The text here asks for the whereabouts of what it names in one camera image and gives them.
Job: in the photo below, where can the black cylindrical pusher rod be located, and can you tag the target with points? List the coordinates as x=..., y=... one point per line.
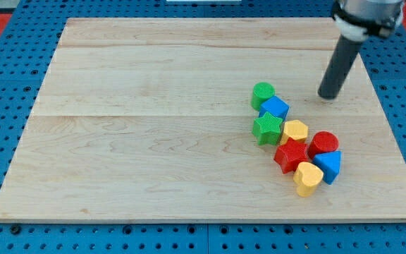
x=339, y=67

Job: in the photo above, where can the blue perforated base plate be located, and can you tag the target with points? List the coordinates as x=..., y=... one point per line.
x=26, y=47

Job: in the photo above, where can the green cylinder block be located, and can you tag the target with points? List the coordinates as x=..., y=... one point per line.
x=261, y=92

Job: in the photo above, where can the blue triangle block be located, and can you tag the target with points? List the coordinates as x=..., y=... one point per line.
x=329, y=163

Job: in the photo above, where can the light wooden board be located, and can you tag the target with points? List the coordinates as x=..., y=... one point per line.
x=148, y=121

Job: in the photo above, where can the red cylinder block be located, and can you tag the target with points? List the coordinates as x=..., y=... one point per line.
x=322, y=142

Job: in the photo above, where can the red star block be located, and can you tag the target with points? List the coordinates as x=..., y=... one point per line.
x=290, y=154

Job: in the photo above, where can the yellow hexagon block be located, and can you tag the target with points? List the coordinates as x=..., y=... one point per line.
x=296, y=130

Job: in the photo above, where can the yellow heart block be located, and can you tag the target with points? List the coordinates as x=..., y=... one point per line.
x=307, y=177

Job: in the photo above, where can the green star block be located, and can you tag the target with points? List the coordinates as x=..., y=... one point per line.
x=267, y=129

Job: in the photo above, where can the blue cube block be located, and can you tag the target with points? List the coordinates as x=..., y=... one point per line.
x=275, y=106

